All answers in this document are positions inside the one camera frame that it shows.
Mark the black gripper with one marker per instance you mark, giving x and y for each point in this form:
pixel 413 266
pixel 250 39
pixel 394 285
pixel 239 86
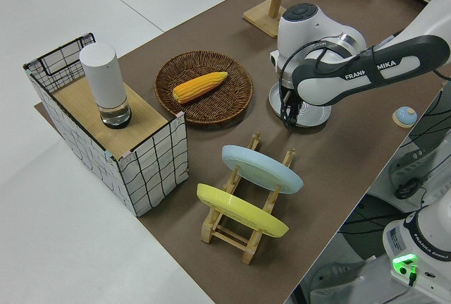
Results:
pixel 289 95

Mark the white cylinder with glass base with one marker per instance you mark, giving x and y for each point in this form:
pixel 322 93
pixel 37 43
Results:
pixel 105 82

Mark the wooden plate rack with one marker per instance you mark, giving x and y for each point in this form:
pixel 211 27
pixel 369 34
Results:
pixel 229 237

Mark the light blue plate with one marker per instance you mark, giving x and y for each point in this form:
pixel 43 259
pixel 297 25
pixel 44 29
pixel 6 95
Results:
pixel 260 168

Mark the yellow plate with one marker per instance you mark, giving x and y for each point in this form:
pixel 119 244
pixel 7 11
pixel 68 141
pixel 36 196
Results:
pixel 243 212

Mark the gray plate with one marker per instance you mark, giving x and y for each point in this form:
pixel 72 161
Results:
pixel 317 114

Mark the wooden mug rack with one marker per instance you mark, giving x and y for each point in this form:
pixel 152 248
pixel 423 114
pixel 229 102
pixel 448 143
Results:
pixel 262 18

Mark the yellow corn cob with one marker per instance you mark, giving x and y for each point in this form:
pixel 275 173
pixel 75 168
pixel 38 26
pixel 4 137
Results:
pixel 199 87

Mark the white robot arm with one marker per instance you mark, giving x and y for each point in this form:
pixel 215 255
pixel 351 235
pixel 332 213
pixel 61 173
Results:
pixel 352 82

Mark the brown wicker basket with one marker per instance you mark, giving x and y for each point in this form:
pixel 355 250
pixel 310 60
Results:
pixel 218 106

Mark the brown table mat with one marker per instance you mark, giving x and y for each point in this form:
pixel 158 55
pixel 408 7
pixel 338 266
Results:
pixel 317 163

